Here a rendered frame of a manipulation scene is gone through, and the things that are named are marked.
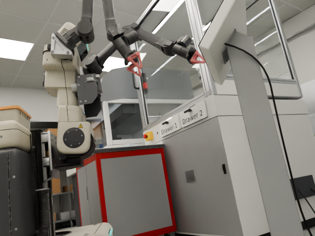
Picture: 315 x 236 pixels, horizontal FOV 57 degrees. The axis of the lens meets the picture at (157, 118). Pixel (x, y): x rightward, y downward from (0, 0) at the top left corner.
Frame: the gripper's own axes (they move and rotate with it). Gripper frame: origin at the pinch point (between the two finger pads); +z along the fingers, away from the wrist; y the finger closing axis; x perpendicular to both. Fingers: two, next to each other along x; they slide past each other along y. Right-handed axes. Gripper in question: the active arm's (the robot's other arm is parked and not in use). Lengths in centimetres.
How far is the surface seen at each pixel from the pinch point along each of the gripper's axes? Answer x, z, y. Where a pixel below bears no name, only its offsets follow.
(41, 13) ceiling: 1, -269, 116
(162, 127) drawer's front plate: 45, -30, 71
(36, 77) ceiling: 94, -376, 261
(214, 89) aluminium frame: 5.6, 3.3, 32.8
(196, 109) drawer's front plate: 22.0, -3.1, 40.8
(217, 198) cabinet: 66, 38, 42
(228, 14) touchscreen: -12.4, 12.7, -36.9
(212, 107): 17.0, 8.0, 33.2
